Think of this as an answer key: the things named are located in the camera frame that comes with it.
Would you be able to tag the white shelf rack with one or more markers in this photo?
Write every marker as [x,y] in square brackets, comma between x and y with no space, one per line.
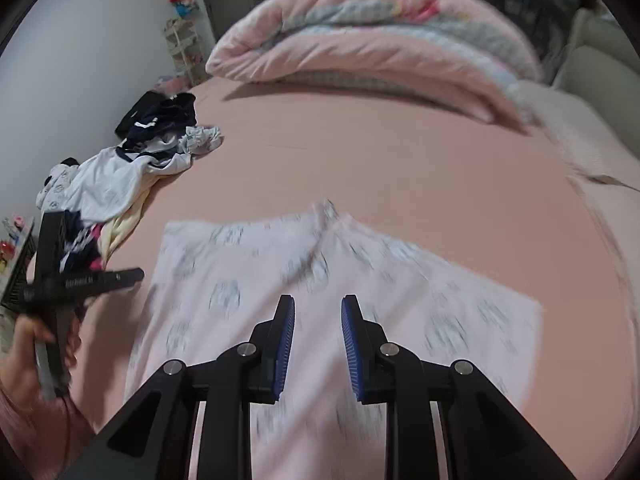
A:
[185,50]

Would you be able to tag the pink sheet bed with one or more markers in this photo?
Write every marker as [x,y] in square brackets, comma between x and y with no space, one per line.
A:
[400,170]

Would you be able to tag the grey white patterned cloth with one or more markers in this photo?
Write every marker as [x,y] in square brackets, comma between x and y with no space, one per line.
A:
[202,140]

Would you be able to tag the person's left forearm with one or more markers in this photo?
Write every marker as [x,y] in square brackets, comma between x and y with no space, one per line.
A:
[35,430]

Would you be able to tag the cream garment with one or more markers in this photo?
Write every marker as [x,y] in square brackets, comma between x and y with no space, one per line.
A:
[122,230]

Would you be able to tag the folded pink duvet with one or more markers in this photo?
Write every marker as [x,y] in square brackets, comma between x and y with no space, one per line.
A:
[350,25]

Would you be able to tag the person's left hand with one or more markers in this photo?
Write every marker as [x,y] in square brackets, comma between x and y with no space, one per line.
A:
[25,355]

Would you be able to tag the bright pink garment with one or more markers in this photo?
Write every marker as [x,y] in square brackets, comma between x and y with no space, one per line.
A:
[95,250]

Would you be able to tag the black glass wardrobe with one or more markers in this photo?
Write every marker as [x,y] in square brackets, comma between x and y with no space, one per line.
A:
[500,0]

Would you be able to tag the pink printed pants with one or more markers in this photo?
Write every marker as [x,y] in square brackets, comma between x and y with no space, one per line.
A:
[225,270]

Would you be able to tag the navy garment white stripes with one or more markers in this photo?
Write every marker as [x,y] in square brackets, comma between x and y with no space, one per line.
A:
[165,125]

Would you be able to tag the black white printed plush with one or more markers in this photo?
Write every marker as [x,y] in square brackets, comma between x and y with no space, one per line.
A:
[55,185]

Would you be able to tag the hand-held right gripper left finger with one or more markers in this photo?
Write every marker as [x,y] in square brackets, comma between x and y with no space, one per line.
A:
[285,350]

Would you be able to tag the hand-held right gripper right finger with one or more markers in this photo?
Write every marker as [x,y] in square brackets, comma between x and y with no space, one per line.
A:
[350,350]

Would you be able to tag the grey green padded headboard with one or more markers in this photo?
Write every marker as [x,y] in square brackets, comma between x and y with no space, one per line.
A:
[605,55]

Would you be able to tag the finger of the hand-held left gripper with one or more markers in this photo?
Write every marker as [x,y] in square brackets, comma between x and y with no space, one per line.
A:
[120,279]

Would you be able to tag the dark navy shorts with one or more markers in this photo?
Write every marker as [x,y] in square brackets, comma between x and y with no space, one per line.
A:
[75,245]

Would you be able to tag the red blue plush toy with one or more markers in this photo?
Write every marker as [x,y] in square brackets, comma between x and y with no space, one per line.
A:
[182,2]

